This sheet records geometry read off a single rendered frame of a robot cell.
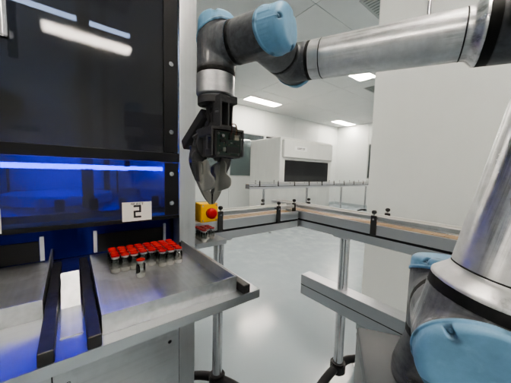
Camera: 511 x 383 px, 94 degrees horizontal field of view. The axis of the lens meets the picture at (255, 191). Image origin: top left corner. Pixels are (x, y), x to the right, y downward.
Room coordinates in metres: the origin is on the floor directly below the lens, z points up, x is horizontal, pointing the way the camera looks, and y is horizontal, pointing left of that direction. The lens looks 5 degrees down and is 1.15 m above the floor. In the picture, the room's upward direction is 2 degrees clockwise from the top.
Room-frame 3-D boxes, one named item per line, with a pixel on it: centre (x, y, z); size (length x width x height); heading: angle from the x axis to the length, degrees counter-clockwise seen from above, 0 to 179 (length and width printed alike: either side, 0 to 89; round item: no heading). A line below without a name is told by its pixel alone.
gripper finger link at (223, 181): (0.49, 0.07, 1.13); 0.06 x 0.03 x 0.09; 38
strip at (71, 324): (0.42, 0.34, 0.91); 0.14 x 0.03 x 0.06; 38
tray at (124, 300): (0.58, 0.24, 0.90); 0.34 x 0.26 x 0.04; 38
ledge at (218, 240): (0.96, 0.21, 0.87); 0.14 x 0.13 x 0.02; 38
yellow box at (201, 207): (0.92, 0.19, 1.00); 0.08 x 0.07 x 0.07; 38
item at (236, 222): (1.21, 0.05, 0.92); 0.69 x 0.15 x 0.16; 128
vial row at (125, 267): (0.65, 0.30, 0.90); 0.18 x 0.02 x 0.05; 128
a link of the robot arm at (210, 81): (0.49, 0.08, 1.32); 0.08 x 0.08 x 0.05
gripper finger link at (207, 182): (0.48, 0.09, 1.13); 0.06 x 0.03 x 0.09; 38
